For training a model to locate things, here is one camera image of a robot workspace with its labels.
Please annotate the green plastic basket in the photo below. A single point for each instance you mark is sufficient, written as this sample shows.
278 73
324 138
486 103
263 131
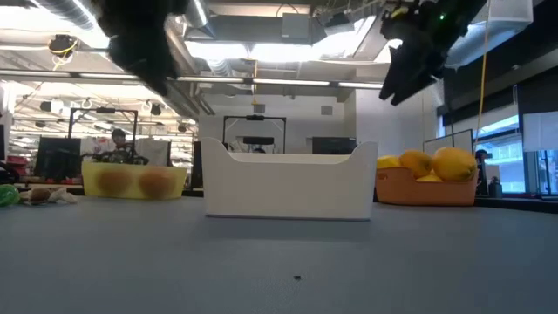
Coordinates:
89 183

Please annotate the black gantry frame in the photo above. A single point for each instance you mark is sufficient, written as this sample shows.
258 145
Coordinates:
255 118
102 110

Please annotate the black ceiling dome device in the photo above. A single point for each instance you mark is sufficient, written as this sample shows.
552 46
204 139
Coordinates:
62 45

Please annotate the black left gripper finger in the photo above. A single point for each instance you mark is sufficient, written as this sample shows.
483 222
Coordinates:
148 65

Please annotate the small orange fruit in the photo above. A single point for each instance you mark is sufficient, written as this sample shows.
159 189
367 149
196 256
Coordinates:
416 163

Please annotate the grey ceiling box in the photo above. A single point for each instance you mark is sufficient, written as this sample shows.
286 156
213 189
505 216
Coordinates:
296 25

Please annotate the long ceiling light strip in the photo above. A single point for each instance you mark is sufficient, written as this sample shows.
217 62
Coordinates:
287 81

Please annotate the yellow lemon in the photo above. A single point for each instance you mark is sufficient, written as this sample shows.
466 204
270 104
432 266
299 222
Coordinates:
388 162
429 178

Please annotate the orange plastic basket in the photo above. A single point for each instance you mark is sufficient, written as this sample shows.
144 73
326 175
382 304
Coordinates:
418 194

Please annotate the black upright panel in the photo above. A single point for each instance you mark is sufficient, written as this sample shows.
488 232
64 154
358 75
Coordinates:
196 165

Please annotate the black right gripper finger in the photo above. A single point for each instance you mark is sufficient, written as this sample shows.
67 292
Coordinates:
392 70
414 74

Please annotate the black computer monitor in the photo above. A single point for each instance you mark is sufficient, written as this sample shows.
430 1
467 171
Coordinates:
333 145
56 157

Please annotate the large yellow mango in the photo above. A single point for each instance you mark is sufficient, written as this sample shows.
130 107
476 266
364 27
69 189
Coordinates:
453 165

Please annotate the small green vegetable piece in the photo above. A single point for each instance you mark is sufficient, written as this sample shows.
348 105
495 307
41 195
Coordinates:
8 195

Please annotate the small brown mushroom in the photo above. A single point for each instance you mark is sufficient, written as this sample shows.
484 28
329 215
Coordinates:
39 195

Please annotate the silver ventilation duct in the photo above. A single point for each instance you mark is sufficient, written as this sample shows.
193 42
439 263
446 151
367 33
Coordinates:
65 13

